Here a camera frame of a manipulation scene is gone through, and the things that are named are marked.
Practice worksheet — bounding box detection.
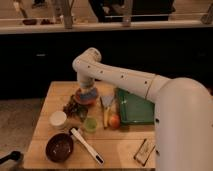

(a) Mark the blue sponge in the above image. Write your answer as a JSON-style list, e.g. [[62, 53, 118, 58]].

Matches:
[[79, 91, 97, 101]]

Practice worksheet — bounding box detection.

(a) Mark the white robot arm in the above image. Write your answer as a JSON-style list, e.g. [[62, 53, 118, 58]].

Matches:
[[72, 48, 213, 171]]

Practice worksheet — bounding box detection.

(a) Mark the orange red bowl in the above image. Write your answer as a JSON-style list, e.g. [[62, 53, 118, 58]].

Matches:
[[74, 88, 98, 105]]

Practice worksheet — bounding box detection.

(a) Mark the dark maroon bowl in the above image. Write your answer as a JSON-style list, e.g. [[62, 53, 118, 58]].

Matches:
[[45, 133, 74, 163]]

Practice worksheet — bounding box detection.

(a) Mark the dark grape bunch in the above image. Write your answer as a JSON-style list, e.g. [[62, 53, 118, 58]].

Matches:
[[63, 97, 88, 116]]

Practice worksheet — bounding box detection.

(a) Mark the grey metal cup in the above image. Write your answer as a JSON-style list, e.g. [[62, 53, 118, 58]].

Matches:
[[78, 110, 88, 122]]

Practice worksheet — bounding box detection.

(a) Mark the green plastic cup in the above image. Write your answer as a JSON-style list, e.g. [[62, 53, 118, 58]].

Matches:
[[83, 117, 97, 133]]

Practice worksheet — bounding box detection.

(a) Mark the white cup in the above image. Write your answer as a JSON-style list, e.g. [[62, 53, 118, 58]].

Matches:
[[49, 111, 67, 129]]

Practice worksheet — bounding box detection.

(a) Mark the orange fruit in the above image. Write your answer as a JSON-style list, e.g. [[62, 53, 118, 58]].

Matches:
[[109, 115, 120, 129]]

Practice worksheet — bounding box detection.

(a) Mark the green plastic tray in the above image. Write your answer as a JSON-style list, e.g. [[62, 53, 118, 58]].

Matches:
[[116, 88, 154, 125]]

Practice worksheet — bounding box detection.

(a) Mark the black object at floor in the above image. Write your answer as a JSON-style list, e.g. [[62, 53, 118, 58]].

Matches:
[[0, 151, 21, 164]]

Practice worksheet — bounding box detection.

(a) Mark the yellow handled spatula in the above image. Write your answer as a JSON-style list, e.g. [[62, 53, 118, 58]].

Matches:
[[100, 95, 114, 128]]

